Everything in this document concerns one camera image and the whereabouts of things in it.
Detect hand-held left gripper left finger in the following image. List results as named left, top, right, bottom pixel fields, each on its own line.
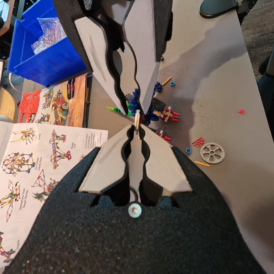
left=78, top=125, right=133, bottom=207

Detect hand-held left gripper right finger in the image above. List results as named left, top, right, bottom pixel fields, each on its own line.
left=138, top=124, right=193, bottom=207

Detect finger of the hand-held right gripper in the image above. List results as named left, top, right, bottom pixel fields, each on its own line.
left=74, top=17, right=129, bottom=116
left=123, top=0, right=161, bottom=115

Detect colourful construction toy model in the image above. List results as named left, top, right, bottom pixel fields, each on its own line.
left=106, top=89, right=180, bottom=144

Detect clear plastic bags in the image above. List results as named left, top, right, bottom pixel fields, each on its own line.
left=31, top=17, right=67, bottom=54

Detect blue plastic bin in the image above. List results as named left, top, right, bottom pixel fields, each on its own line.
left=7, top=0, right=87, bottom=87

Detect grey pulley wheel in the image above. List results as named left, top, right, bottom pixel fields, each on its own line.
left=200, top=142, right=225, bottom=165

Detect printed instruction sheet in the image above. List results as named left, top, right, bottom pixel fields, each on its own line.
left=0, top=121, right=108, bottom=265

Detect black office chair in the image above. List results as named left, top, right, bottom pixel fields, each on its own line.
left=199, top=0, right=258, bottom=25

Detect round tan board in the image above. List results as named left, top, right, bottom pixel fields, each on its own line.
left=0, top=88, right=18, bottom=123

